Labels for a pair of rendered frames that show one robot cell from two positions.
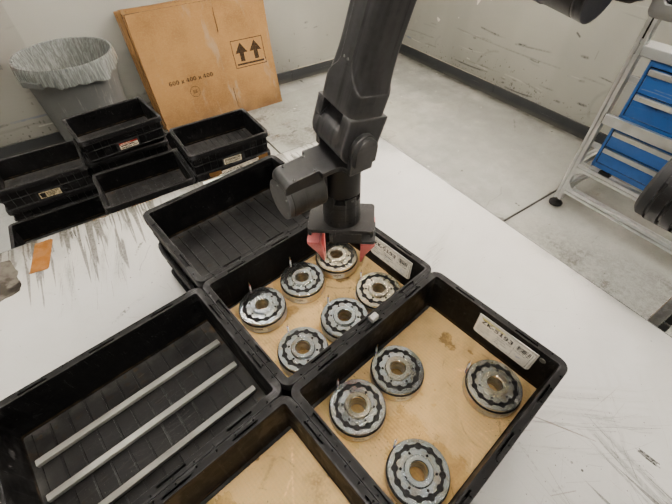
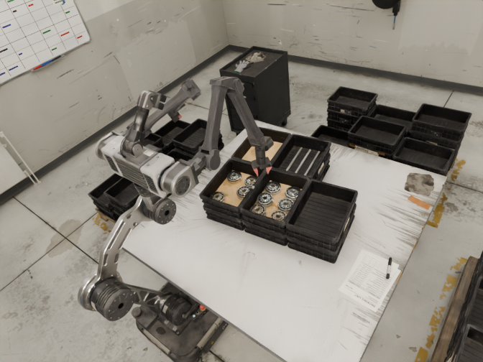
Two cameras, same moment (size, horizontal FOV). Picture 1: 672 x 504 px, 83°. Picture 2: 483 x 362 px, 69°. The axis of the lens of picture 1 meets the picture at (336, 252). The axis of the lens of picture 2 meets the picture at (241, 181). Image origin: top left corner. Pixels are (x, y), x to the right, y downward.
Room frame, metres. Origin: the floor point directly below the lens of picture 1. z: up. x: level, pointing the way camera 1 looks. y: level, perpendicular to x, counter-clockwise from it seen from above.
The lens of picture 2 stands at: (1.94, -0.43, 2.47)
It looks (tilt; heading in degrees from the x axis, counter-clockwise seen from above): 43 degrees down; 169
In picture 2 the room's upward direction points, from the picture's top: 11 degrees counter-clockwise
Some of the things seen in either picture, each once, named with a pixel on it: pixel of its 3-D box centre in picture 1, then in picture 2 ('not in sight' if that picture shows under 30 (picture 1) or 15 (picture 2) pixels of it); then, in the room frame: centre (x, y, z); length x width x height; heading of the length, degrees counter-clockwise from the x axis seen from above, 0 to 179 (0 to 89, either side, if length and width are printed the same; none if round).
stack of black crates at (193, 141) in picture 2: not in sight; (200, 150); (-0.89, -0.23, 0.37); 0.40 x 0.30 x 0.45; 124
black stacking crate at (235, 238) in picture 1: (246, 225); (322, 214); (0.73, 0.24, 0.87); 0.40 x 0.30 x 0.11; 132
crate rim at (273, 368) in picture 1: (319, 280); (275, 195); (0.51, 0.04, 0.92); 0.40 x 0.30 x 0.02; 132
